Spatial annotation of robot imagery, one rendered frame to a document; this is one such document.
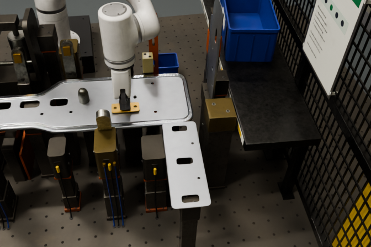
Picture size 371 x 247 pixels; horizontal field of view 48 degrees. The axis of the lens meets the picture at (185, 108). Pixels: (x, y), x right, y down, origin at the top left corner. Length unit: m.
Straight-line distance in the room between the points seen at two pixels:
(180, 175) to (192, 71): 0.84
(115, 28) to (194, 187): 0.45
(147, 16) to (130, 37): 0.07
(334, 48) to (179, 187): 0.53
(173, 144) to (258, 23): 0.65
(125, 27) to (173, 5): 2.65
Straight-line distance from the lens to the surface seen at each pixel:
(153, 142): 1.20
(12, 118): 1.32
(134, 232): 1.36
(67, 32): 1.84
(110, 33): 1.05
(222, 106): 1.20
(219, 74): 1.27
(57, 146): 1.22
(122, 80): 1.13
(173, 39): 2.06
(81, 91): 1.28
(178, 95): 1.31
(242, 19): 1.62
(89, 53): 1.84
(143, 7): 1.10
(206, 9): 1.66
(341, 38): 1.09
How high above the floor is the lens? 1.90
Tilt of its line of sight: 45 degrees down
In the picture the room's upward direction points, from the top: 2 degrees clockwise
